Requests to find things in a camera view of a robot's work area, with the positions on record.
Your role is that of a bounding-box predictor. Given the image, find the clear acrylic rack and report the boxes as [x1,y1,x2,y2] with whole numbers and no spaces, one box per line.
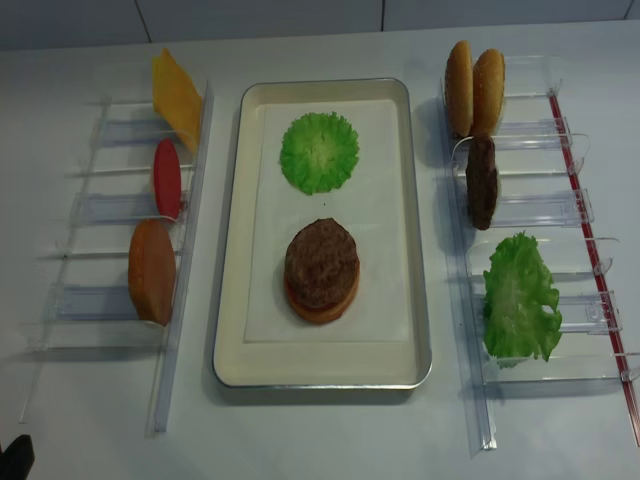
[18,85,213,435]
[441,40,639,450]

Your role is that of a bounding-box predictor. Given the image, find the bun bottom on tray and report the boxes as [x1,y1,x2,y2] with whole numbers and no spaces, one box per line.
[287,268,360,325]

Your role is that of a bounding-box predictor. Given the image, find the brown meat patty in rack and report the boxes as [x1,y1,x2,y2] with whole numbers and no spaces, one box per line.
[465,135,499,230]

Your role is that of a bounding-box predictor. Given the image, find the white metal tray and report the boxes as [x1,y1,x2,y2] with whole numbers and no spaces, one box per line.
[213,78,432,390]

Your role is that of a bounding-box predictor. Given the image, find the clear acrylic right rack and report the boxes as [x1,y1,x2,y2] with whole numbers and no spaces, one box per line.
[441,40,639,450]

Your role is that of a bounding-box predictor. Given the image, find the green lettuce leaf in rack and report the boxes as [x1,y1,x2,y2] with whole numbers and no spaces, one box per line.
[483,232,563,368]

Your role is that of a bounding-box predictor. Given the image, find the sesame bun right in rack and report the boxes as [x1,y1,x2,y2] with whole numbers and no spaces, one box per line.
[470,49,505,136]

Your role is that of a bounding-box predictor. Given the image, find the brown meat patty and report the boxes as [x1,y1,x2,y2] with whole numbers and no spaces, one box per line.
[284,218,359,309]
[465,135,499,230]

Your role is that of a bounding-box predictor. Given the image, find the round green lettuce on tray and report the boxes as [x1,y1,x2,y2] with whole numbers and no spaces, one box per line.
[279,112,360,195]

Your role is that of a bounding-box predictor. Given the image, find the sesame bun left in rack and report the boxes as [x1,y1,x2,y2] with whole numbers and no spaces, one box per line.
[445,40,473,137]

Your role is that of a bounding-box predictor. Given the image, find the red tomato slice in rack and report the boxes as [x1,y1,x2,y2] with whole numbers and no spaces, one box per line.
[152,138,182,220]

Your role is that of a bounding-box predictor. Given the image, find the white paper tray liner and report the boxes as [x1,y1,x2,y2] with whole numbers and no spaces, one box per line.
[244,100,411,342]

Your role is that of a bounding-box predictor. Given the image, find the red tomato slice on bun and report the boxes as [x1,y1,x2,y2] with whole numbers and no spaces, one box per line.
[284,279,338,312]

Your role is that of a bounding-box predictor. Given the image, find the brown bun in left rack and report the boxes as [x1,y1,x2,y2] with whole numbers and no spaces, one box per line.
[128,219,176,326]

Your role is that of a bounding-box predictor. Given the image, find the clear acrylic left rack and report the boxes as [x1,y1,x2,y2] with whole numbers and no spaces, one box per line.
[18,85,213,435]

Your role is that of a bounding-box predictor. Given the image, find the sesame bun in rack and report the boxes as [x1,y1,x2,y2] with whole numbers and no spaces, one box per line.
[445,40,473,137]
[470,49,505,136]

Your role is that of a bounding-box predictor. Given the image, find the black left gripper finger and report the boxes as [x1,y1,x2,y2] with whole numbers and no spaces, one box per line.
[0,434,35,480]

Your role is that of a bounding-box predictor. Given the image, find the orange cheese slices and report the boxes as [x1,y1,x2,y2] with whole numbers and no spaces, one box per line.
[152,48,203,154]

